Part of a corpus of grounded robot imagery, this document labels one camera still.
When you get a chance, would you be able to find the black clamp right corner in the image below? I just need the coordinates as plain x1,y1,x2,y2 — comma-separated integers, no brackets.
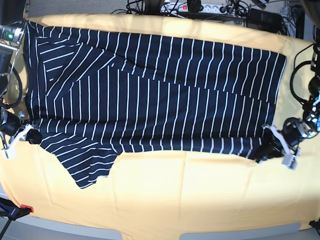
309,220,320,231

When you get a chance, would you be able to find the navy white striped T-shirt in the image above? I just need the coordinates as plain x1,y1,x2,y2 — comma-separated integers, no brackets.
23,22,287,189

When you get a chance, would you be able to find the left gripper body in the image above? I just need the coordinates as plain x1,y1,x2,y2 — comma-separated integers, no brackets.
281,117,312,150

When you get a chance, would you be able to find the black power adapter box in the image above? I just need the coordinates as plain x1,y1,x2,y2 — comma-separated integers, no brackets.
247,8,283,28

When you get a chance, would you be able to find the white power strip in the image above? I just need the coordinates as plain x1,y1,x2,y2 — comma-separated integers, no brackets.
160,1,236,17

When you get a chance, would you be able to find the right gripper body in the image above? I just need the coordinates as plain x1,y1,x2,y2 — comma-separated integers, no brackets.
0,111,25,137

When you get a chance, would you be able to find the yellow table cloth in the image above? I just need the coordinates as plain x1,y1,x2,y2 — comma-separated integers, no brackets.
0,14,320,240

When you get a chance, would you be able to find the blue clamp with red tip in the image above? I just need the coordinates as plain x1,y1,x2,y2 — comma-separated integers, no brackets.
0,197,34,239

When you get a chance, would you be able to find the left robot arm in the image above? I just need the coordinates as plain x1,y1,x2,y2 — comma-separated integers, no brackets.
254,0,320,170

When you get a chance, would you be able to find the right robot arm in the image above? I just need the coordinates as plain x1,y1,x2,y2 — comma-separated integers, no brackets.
0,0,43,150

